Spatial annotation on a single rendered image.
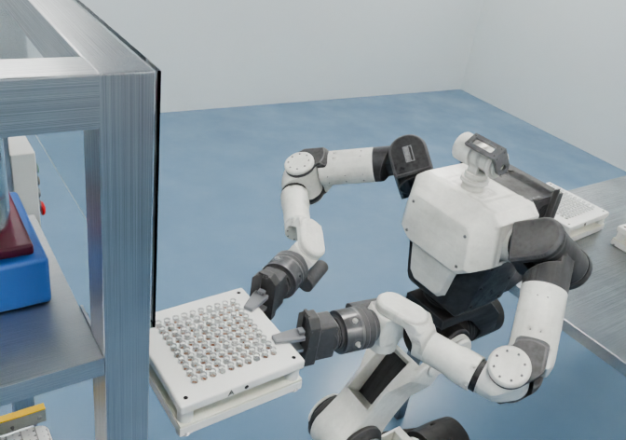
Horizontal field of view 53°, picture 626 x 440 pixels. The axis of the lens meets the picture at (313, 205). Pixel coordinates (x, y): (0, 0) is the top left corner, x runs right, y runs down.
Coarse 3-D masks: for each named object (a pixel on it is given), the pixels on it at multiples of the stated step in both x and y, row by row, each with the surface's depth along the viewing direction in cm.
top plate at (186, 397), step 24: (240, 288) 132; (168, 312) 123; (192, 336) 118; (168, 360) 112; (264, 360) 114; (288, 360) 115; (168, 384) 107; (192, 384) 107; (216, 384) 108; (240, 384) 109; (192, 408) 104
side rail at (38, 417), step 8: (24, 416) 119; (32, 416) 120; (40, 416) 121; (0, 424) 117; (8, 424) 118; (16, 424) 119; (24, 424) 120; (32, 424) 121; (0, 432) 118; (8, 432) 119
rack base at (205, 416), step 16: (160, 384) 112; (272, 384) 116; (288, 384) 116; (160, 400) 111; (224, 400) 111; (240, 400) 112; (256, 400) 113; (176, 416) 107; (208, 416) 108; (224, 416) 110; (192, 432) 107
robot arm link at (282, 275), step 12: (276, 264) 136; (288, 264) 137; (264, 276) 129; (276, 276) 130; (288, 276) 136; (300, 276) 138; (252, 288) 131; (264, 288) 131; (276, 288) 129; (288, 288) 136; (276, 300) 132; (264, 312) 133
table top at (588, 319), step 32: (576, 192) 246; (608, 192) 250; (608, 224) 225; (608, 256) 204; (512, 288) 183; (576, 288) 185; (608, 288) 188; (576, 320) 171; (608, 320) 173; (608, 352) 161
